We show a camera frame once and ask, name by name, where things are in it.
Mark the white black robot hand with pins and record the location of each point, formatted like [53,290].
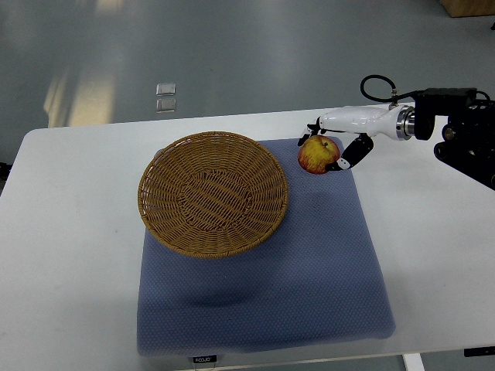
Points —
[397,123]

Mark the red yellow apple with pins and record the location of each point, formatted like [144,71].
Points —
[317,153]

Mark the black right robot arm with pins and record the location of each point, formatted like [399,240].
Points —
[468,137]

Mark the round wicker basket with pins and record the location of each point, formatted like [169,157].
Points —
[213,195]

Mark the wooden box corner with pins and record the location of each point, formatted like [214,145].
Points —
[468,8]

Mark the blue grey cushion mat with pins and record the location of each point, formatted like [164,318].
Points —
[316,279]

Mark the upper floor metal plate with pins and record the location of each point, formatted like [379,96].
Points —
[165,89]

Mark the floor metal plate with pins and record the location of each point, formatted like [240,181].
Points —
[165,105]
[165,89]

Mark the lower floor metal plate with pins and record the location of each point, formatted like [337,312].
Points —
[165,105]

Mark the white table leg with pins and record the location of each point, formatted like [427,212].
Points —
[413,362]

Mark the black table label tag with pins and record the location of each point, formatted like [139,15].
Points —
[204,359]

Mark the black object at left edge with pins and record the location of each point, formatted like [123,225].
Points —
[5,170]

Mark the black bracket at lower right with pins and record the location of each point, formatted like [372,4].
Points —
[479,351]

